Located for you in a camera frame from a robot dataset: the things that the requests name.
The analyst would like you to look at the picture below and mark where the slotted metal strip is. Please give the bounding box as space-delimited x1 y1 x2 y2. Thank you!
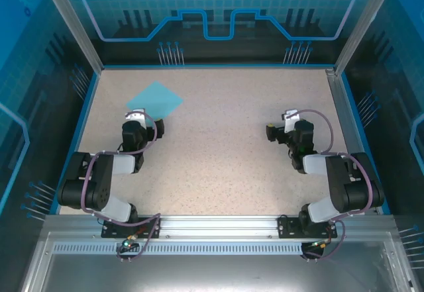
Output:
52 244 385 254

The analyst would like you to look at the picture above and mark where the blue printed panel with gear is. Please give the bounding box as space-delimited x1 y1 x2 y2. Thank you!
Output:
54 0 382 66

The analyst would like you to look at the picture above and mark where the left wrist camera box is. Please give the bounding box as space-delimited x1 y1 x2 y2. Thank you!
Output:
125 108 146 129

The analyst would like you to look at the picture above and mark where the cable connector with green light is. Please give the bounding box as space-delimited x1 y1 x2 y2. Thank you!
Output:
121 234 140 250

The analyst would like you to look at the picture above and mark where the aluminium frame post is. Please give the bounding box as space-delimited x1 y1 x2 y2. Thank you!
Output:
36 0 105 73
333 0 401 76

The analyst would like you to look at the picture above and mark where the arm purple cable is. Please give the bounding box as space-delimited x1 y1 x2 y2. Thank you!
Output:
81 111 163 263
286 109 374 263

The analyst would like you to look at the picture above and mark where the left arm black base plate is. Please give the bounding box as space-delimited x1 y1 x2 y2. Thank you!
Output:
101 217 162 239

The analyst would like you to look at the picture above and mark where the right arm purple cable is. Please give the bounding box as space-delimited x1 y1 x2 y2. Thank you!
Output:
286 109 374 263

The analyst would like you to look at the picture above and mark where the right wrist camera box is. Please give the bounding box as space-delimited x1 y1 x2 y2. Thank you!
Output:
282 108 301 132

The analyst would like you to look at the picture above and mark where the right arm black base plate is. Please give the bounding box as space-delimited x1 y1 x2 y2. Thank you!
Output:
277 215 339 239

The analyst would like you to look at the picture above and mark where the light blue cloth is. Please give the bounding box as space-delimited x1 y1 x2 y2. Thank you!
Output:
126 80 184 120

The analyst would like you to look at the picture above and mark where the aluminium side rail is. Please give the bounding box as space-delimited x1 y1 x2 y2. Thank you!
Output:
325 68 380 215

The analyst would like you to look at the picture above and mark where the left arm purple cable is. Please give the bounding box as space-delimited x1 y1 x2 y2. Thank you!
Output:
81 111 163 263

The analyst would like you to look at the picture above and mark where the blue table border frame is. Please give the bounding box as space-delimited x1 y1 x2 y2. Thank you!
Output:
49 62 392 216

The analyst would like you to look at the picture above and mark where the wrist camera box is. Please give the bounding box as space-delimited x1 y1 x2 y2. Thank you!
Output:
125 108 146 129
282 108 301 132

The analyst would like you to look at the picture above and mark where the grey metal tray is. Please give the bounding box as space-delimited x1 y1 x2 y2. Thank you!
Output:
19 232 415 292

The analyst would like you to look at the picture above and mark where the long aluminium mounting rail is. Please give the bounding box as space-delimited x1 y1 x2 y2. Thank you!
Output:
44 214 395 240

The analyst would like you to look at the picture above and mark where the blue printed side panel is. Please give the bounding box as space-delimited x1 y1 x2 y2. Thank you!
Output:
0 0 100 292
341 0 424 292

